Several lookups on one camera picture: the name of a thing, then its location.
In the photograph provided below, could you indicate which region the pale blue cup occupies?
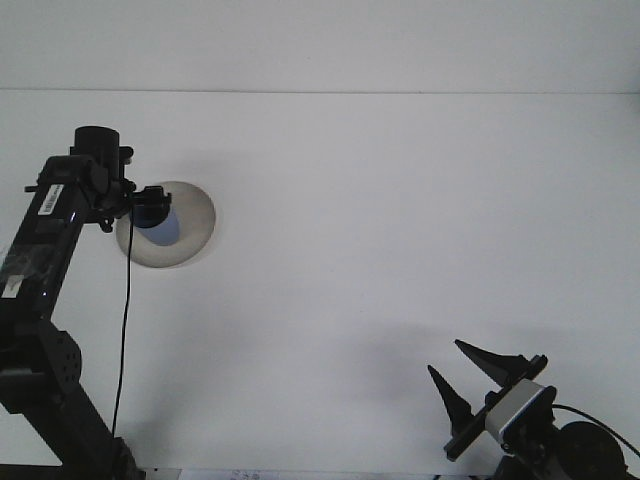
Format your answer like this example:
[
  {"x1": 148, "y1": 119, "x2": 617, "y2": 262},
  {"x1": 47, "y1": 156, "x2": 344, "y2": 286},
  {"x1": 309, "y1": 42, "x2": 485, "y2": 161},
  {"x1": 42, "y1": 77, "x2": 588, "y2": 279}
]
[{"x1": 133, "y1": 199, "x2": 182, "y2": 247}]

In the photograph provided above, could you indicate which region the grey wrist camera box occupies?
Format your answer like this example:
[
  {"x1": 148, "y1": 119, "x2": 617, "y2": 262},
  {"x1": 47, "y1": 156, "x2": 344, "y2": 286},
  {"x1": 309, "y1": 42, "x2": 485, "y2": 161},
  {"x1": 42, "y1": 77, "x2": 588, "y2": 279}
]
[{"x1": 484, "y1": 379, "x2": 557, "y2": 444}]

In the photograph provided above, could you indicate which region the dark base board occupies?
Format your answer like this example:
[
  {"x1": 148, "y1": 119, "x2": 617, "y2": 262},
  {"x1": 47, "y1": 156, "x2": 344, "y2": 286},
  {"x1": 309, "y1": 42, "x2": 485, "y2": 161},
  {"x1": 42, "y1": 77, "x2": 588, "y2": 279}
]
[{"x1": 0, "y1": 464, "x2": 61, "y2": 480}]

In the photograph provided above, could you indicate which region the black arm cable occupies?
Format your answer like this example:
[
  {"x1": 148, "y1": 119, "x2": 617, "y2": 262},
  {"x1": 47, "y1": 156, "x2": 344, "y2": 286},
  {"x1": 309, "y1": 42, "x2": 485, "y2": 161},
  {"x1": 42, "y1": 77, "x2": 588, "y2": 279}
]
[
  {"x1": 552, "y1": 403, "x2": 640, "y2": 459},
  {"x1": 110, "y1": 199, "x2": 135, "y2": 439}
]

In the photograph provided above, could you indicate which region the pale round plate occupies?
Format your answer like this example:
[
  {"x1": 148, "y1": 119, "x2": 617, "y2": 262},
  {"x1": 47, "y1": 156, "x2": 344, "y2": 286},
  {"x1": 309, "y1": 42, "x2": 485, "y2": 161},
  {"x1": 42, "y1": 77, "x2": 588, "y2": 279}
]
[{"x1": 115, "y1": 180, "x2": 217, "y2": 270}]

